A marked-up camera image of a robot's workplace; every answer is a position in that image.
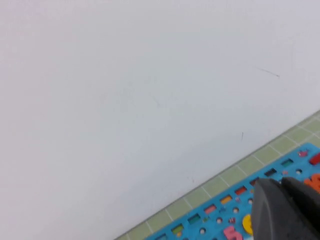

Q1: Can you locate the pink numeral five piece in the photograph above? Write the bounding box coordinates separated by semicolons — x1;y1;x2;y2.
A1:
223;224;245;240

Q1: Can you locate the green checkered tablecloth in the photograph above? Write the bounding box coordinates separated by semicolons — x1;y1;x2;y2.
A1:
113;109;320;240

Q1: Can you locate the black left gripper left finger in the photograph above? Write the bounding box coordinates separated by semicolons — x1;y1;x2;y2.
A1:
250;178;316;240

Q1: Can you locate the red minus sign piece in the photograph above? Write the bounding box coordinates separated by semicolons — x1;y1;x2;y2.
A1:
308;152;320;166

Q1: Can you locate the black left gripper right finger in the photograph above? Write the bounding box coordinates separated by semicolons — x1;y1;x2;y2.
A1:
283;177;320;240

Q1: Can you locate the blue wooden puzzle board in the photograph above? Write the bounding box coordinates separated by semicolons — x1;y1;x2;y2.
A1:
148;142;320;240

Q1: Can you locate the orange numeral ten piece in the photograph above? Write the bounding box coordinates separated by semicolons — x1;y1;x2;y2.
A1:
303;173;320;195

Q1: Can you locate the yellow numeral six piece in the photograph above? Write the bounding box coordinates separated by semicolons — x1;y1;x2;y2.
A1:
241;213;255;236

